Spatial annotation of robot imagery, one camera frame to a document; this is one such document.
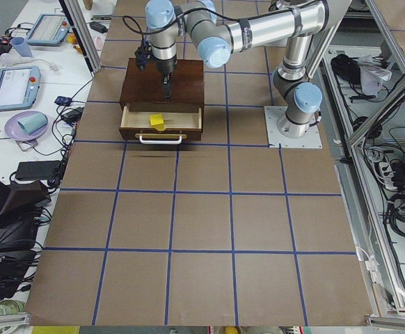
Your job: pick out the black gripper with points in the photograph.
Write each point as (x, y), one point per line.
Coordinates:
(165, 66)

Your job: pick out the yellow block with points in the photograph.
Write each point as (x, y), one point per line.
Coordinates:
(157, 122)

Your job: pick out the wooden drawer with white handle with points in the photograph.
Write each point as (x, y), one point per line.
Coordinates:
(183, 123)

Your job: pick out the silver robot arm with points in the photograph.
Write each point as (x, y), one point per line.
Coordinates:
(296, 22)

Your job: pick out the dark wooden drawer box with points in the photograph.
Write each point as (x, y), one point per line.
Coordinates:
(150, 90)

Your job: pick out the pink cup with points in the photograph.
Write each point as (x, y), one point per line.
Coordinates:
(98, 41)

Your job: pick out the black power adapter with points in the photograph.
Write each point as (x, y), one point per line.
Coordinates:
(73, 115)

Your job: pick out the small blue device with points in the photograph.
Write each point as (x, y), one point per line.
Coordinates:
(63, 101)

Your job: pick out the upper teach pendant tablet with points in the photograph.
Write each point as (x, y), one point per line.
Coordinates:
(49, 30)

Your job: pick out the teach pendant tablet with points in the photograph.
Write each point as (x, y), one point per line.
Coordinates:
(19, 87)
(49, 30)

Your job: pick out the teal cup on plate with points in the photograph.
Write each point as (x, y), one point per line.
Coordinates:
(32, 123)

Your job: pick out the blue plastic cup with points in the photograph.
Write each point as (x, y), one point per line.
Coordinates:
(21, 47)

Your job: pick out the purple plate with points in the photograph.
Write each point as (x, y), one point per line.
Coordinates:
(13, 130)

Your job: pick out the lower teach pendant tablet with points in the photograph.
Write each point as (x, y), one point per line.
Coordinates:
(19, 87)

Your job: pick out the black flat power brick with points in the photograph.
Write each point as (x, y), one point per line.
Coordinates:
(36, 170)

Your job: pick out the brown paper table mat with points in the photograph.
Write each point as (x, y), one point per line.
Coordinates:
(223, 231)

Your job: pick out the black laptop stand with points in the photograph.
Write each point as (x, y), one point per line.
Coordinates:
(16, 200)

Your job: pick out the white power strip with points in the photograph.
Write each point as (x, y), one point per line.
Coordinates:
(386, 174)

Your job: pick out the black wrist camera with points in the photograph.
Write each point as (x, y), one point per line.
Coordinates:
(143, 55)

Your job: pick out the aluminium frame post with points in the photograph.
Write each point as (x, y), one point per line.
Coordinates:
(75, 17)

